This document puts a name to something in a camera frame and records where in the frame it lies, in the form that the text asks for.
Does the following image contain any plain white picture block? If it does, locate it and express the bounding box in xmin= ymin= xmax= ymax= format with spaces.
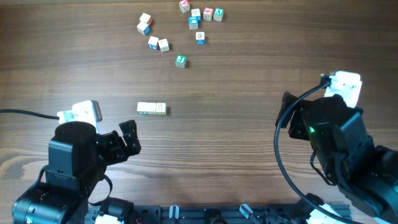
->
xmin=137 ymin=102 xmax=147 ymax=114

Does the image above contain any green-sided picture block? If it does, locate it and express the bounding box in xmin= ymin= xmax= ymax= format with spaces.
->
xmin=155 ymin=103 xmax=167 ymax=115

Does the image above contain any red V block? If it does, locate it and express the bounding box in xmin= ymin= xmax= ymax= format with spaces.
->
xmin=146 ymin=102 xmax=157 ymax=114

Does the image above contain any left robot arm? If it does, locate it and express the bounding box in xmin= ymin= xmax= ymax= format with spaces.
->
xmin=12 ymin=120 xmax=141 ymax=223

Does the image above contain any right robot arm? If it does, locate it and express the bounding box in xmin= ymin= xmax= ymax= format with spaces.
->
xmin=278 ymin=92 xmax=397 ymax=223

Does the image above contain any green J letter block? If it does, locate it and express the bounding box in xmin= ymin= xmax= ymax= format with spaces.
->
xmin=175 ymin=55 xmax=187 ymax=68

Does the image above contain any blue P letter block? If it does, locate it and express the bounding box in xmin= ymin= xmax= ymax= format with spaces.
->
xmin=148 ymin=36 xmax=159 ymax=50

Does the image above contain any green-sided Z block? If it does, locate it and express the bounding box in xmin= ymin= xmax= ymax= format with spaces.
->
xmin=158 ymin=39 xmax=170 ymax=52

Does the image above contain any blue-sided white block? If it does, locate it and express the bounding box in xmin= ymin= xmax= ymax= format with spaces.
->
xmin=137 ymin=21 xmax=150 ymax=35

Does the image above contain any red-sided white block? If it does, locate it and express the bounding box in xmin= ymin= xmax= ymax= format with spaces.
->
xmin=139 ymin=12 xmax=152 ymax=26

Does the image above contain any blue D letter block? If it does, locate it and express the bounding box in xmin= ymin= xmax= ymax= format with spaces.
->
xmin=195 ymin=32 xmax=205 ymax=45

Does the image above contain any blue-topped block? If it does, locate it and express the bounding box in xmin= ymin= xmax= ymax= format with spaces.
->
xmin=188 ymin=16 xmax=198 ymax=30

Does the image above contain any blue-sided picture block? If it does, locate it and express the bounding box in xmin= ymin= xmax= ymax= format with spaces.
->
xmin=191 ymin=9 xmax=201 ymax=22

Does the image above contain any green V block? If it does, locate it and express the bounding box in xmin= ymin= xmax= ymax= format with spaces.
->
xmin=213 ymin=7 xmax=224 ymax=21

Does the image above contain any red A top block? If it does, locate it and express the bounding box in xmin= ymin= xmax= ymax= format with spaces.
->
xmin=178 ymin=0 xmax=190 ymax=13

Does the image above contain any red 6 block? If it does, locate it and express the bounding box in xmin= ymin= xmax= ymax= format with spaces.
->
xmin=203 ymin=7 xmax=214 ymax=21

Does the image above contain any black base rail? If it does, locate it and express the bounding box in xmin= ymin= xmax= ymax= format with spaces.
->
xmin=83 ymin=203 xmax=353 ymax=224

